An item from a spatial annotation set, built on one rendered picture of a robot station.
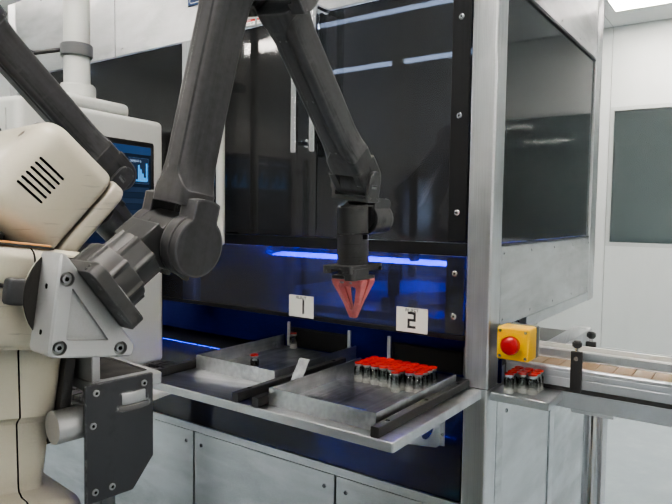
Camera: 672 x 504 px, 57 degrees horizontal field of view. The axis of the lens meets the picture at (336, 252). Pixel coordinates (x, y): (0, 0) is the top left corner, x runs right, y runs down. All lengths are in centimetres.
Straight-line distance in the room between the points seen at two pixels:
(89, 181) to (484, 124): 87
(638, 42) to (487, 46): 476
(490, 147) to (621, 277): 468
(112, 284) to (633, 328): 559
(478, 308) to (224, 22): 88
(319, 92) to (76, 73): 104
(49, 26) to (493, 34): 177
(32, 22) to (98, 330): 216
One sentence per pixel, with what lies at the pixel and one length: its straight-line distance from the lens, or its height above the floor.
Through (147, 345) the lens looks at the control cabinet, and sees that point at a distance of 199.
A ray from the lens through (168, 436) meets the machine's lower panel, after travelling 218.
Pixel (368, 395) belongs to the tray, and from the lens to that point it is 136.
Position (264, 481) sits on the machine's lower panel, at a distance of 191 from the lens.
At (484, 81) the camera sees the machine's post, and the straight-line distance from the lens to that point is 144.
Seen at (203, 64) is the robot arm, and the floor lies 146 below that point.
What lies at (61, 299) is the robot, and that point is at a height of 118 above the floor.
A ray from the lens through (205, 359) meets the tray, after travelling 158.
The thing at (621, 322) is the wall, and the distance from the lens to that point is 607.
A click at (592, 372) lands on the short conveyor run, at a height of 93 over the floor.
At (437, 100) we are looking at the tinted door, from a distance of 149.
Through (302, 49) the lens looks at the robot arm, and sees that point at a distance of 94.
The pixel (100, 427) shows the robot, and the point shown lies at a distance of 90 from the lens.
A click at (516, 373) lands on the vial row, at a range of 146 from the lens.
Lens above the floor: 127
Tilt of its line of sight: 4 degrees down
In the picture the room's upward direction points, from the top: 1 degrees clockwise
